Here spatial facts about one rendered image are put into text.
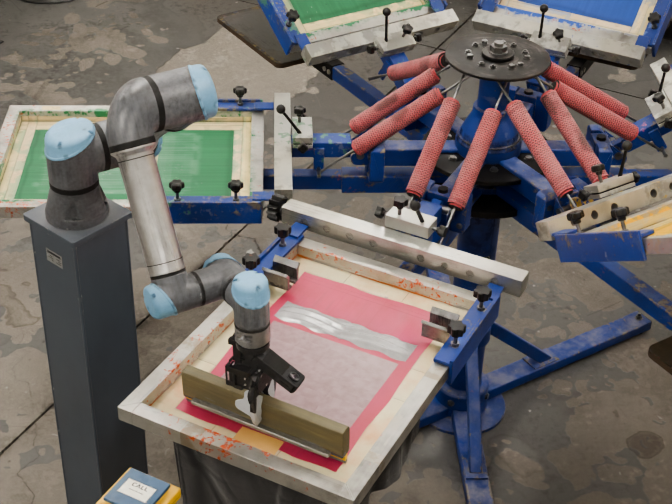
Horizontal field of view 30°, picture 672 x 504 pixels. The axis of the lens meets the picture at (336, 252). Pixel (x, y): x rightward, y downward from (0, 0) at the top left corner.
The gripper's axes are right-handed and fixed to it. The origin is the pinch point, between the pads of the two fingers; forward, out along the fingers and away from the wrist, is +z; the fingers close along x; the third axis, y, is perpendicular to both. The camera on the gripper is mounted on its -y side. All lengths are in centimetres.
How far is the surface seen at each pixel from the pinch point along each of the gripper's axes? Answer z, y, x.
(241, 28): 0, 113, -178
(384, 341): 3.9, -9.6, -40.8
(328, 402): 4.9, -7.6, -15.5
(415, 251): -4, -4, -70
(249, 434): 4.7, 2.6, 2.2
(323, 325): 3.6, 6.2, -39.3
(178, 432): 1.2, 14.3, 12.1
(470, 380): 74, -5, -118
